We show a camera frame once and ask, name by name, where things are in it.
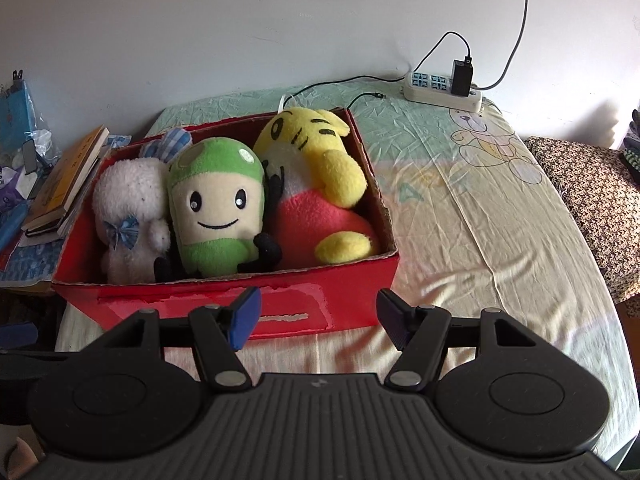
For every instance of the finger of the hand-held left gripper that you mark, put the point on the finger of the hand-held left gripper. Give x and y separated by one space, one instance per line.
17 336

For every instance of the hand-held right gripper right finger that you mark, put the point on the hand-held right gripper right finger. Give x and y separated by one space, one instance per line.
392 322

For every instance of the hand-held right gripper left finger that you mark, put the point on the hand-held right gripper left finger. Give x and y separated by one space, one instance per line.
245 320

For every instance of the red cardboard box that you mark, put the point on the red cardboard box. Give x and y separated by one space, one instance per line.
350 300

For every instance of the green plush toy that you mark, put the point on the green plush toy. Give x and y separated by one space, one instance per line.
220 210

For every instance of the white plush rabbit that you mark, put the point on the white plush rabbit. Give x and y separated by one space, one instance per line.
130 190

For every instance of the yellow plush tiger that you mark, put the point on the yellow plush tiger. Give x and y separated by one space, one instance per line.
310 135

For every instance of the wooden side table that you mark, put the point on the wooden side table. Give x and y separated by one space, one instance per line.
25 287

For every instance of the blue printed paper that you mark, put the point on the blue printed paper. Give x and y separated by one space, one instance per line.
30 262

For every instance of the blue pencil case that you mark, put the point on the blue pencil case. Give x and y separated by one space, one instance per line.
10 225

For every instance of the small green purple toy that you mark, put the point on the small green purple toy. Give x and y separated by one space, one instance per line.
12 192

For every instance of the yellow cover book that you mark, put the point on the yellow cover book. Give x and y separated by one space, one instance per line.
70 170

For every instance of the black phone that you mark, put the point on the black phone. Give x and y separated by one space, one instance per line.
31 155

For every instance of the clear plastic bag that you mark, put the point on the clear plastic bag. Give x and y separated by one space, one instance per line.
47 142

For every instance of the blue white packet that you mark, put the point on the blue white packet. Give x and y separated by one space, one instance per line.
117 140

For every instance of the blue plastic bag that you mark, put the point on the blue plastic bag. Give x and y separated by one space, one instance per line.
15 115

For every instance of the white power strip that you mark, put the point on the white power strip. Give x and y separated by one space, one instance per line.
430 94

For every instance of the brown patterned sofa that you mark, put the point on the brown patterned sofa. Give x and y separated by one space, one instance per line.
590 195

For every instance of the black charger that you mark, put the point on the black charger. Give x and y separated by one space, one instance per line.
461 80

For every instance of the stack of folded clothes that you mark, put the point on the stack of folded clothes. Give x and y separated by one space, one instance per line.
632 150

